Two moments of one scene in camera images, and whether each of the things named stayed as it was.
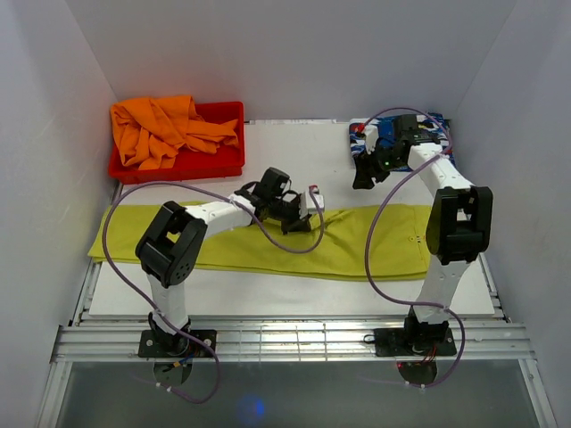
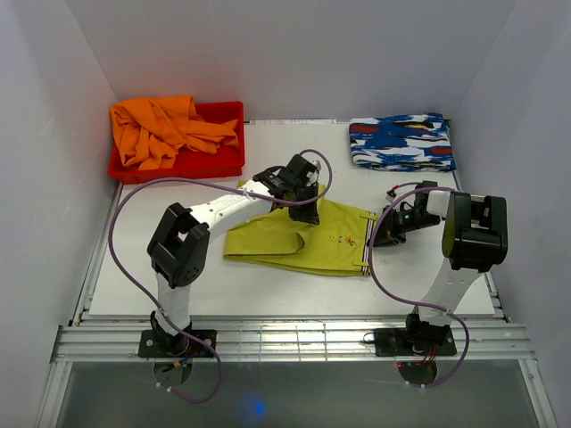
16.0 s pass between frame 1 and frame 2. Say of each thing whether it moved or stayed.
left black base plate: stayed
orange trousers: stayed
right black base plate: stayed
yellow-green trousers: moved
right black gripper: moved
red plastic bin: stayed
